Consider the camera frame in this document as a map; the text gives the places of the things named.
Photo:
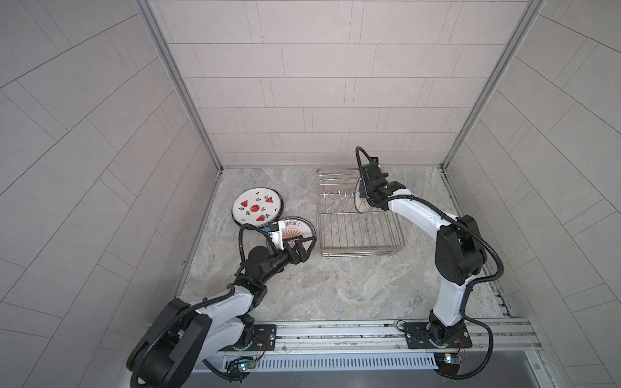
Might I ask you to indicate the aluminium mounting rail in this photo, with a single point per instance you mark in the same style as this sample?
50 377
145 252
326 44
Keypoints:
375 336

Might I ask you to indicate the circuit board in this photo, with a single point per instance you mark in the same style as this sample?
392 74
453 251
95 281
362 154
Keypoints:
448 363
240 367

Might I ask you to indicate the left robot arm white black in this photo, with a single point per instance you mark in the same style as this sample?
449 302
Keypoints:
184 334

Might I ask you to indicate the sunburst pattern plate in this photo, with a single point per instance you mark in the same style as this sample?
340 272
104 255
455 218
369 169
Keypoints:
361 204

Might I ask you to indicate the aluminium corner profile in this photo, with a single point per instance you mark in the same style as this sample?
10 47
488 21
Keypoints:
518 35
154 31

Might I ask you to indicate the right circuit board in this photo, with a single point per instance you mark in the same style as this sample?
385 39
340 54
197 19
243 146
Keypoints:
448 363

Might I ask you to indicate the left circuit board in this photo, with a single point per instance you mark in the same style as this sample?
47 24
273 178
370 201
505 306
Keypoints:
240 367

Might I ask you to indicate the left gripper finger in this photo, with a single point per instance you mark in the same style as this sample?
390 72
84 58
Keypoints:
298 241
305 254

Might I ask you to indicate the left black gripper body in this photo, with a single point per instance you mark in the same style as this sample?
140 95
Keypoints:
282 261

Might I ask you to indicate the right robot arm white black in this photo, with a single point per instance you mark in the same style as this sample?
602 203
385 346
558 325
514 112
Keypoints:
462 257

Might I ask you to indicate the left aluminium corner profile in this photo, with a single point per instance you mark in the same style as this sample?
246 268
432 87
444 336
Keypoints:
154 31

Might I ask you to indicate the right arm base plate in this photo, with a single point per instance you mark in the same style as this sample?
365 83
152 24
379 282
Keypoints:
427 334

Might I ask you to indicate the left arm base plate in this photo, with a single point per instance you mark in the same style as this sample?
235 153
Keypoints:
262 338

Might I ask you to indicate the brown patterned plate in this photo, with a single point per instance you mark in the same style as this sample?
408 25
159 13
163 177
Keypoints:
295 226

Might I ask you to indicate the white plate fruit pattern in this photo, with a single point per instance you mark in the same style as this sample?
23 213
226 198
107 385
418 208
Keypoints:
258 206

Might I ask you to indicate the right aluminium corner profile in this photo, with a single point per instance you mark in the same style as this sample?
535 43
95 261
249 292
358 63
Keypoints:
518 35

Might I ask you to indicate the metal wire dish rack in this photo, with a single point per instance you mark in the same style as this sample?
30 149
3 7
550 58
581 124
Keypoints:
343 231

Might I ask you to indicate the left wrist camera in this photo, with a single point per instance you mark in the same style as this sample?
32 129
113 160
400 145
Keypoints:
275 232

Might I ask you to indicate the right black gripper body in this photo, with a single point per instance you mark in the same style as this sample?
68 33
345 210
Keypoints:
365 190

